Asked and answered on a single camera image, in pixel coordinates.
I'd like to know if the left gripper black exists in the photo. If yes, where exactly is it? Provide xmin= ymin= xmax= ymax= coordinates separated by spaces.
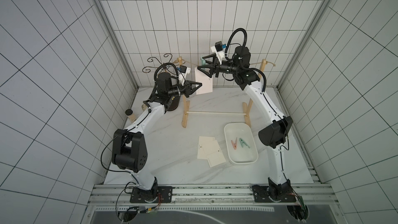
xmin=168 ymin=79 xmax=203 ymax=97

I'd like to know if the white postcard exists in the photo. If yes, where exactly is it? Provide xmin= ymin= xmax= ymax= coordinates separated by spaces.
xmin=197 ymin=136 xmax=216 ymax=160
xmin=194 ymin=67 xmax=213 ymax=95
xmin=207 ymin=140 xmax=226 ymax=168

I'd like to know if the pink clothespin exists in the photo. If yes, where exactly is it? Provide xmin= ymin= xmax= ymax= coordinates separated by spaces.
xmin=231 ymin=138 xmax=237 ymax=150

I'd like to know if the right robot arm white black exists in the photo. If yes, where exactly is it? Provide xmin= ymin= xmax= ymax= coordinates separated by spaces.
xmin=198 ymin=43 xmax=293 ymax=202

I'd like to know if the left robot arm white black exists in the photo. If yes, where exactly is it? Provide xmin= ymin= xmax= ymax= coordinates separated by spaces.
xmin=112 ymin=72 xmax=202 ymax=202

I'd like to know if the wooden clothesline rack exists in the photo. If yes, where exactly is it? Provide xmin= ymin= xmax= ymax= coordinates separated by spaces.
xmin=174 ymin=57 xmax=276 ymax=129

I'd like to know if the wooden jar black lid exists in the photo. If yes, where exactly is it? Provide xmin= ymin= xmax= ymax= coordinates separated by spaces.
xmin=125 ymin=109 xmax=137 ymax=123

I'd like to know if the white rectangular tray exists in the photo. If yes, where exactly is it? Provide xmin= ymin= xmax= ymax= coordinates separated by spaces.
xmin=224 ymin=123 xmax=259 ymax=165

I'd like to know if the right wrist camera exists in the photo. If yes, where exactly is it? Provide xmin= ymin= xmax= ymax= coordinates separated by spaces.
xmin=210 ymin=41 xmax=226 ymax=64

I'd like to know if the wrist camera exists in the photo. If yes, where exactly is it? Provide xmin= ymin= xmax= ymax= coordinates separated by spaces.
xmin=210 ymin=41 xmax=226 ymax=64
xmin=177 ymin=65 xmax=191 ymax=86

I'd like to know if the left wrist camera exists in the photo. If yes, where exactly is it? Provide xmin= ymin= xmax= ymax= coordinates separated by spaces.
xmin=177 ymin=65 xmax=191 ymax=86

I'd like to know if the black wire glass holder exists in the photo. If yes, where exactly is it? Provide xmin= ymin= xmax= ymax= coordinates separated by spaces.
xmin=142 ymin=53 xmax=180 ymax=112

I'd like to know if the twine string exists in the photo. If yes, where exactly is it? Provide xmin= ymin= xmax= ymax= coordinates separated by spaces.
xmin=170 ymin=57 xmax=277 ymax=69

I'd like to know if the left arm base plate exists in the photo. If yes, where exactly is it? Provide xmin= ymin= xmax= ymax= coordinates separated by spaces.
xmin=130 ymin=186 xmax=173 ymax=203

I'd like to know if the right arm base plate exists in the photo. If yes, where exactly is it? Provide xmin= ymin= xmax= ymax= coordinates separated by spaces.
xmin=251 ymin=185 xmax=296 ymax=203

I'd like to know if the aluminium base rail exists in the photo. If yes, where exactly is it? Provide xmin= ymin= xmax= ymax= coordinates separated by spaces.
xmin=88 ymin=184 xmax=338 ymax=207

